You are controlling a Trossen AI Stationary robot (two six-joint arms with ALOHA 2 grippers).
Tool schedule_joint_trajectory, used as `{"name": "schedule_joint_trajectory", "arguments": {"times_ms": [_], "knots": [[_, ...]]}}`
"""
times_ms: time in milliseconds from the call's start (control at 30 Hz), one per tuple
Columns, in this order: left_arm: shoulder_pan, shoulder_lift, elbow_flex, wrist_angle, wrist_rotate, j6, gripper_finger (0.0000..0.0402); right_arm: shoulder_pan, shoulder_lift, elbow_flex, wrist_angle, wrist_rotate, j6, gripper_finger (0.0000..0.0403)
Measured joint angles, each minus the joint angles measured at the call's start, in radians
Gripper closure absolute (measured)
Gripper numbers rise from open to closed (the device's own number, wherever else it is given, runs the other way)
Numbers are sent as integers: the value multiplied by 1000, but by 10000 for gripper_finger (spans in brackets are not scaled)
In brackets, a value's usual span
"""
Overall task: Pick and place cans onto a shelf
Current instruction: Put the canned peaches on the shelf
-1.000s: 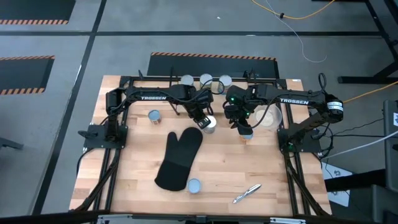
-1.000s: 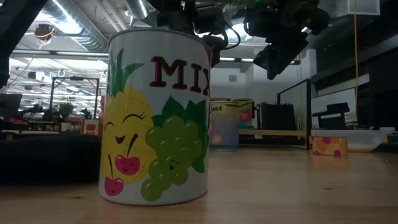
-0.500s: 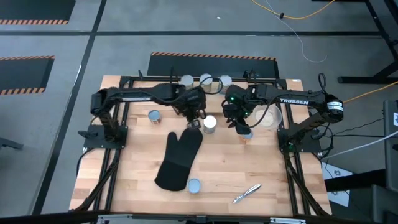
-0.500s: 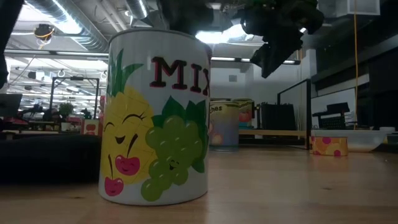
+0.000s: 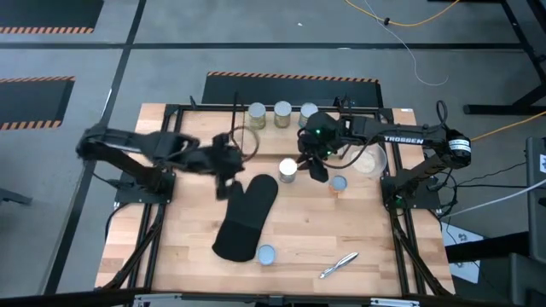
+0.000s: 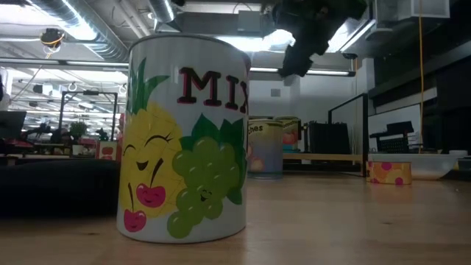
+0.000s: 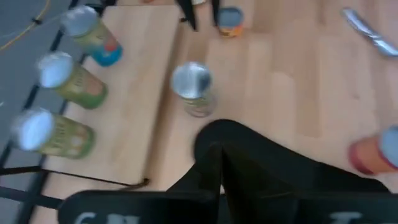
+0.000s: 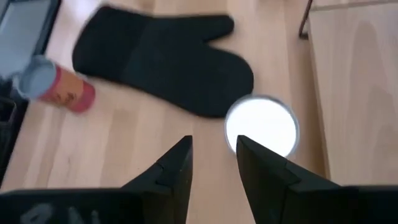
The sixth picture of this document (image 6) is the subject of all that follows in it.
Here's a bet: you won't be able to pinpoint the black oven mitt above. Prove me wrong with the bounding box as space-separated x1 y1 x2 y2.
0 158 121 218

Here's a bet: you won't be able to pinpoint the tomatoes tin can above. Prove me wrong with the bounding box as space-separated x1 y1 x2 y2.
275 116 303 152

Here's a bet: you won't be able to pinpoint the black metal frame stand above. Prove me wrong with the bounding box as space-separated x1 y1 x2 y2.
57 90 119 143

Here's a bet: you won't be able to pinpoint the black rack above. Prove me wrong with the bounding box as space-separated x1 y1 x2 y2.
369 120 416 154

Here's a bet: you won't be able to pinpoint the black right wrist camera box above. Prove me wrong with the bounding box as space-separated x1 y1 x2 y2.
278 43 314 78

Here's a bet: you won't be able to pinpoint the peaches tin can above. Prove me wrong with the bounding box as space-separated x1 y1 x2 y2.
248 118 285 180

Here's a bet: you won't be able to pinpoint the small silver ventilation duct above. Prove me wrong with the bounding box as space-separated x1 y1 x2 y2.
146 0 177 24

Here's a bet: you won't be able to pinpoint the grey ceiling box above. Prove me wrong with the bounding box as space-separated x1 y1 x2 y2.
237 10 263 33

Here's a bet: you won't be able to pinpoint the large silver ventilation duct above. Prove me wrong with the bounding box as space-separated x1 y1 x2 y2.
21 0 130 62

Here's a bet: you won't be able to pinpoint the white box red print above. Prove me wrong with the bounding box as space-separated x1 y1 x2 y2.
95 141 119 161

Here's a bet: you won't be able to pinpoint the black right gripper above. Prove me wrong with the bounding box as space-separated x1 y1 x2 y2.
272 0 332 56

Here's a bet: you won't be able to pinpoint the wooden shelf with black brackets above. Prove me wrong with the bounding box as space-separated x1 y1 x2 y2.
281 93 369 178

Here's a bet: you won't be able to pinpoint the short yellow tin pink dots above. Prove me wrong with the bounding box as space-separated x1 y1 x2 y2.
365 160 413 186

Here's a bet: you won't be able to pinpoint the black monitor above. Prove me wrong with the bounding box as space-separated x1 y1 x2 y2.
0 110 27 141

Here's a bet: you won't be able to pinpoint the green potted plant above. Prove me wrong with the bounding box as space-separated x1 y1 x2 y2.
68 121 89 143

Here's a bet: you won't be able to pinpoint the hanging orange black cord reel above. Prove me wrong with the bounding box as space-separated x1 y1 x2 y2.
39 27 66 49

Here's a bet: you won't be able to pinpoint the mixed fruit tin can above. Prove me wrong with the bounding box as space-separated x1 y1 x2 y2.
116 33 252 244

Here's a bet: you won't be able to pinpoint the black case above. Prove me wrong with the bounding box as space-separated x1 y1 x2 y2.
303 120 353 155

